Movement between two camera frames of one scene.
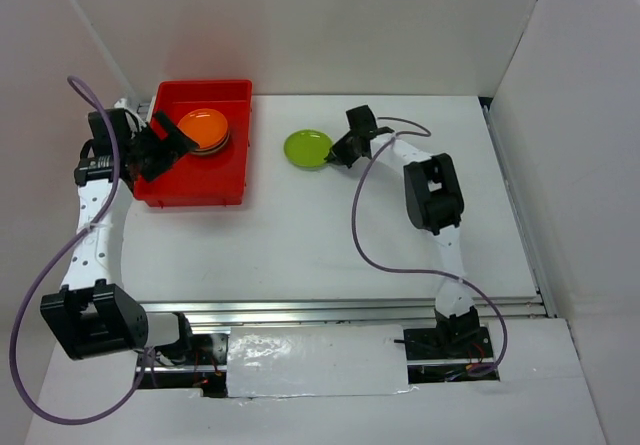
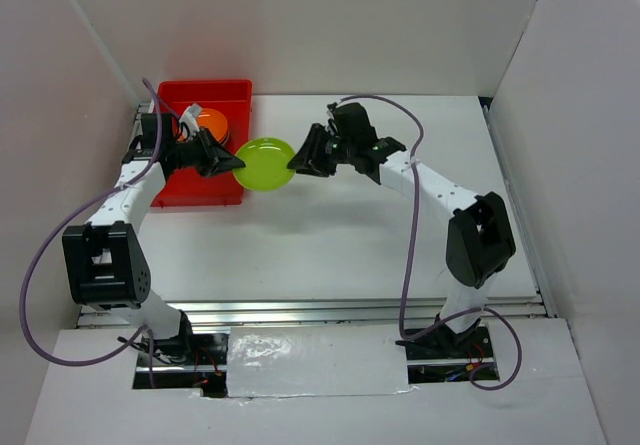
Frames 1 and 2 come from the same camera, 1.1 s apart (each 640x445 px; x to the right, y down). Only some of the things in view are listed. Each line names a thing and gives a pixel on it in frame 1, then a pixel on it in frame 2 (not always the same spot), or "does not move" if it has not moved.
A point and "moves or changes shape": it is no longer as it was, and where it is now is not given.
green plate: (307, 148) moves or changes shape
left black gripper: (176, 146) to (222, 159)
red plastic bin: (217, 114) does not move
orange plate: (207, 126) does not move
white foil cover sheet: (335, 360) does not move
